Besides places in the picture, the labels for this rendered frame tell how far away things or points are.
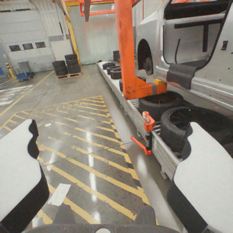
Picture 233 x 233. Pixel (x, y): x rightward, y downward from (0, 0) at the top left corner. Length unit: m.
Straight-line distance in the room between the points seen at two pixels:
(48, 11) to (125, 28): 10.99
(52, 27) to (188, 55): 11.17
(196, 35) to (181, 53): 0.30
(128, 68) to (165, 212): 1.64
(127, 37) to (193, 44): 1.01
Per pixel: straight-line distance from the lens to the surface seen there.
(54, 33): 12.45
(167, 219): 1.41
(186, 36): 2.30
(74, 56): 7.61
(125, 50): 1.83
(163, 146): 1.33
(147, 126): 1.40
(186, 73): 1.61
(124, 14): 1.85
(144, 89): 2.02
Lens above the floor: 1.29
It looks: 30 degrees down
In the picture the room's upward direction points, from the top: 8 degrees counter-clockwise
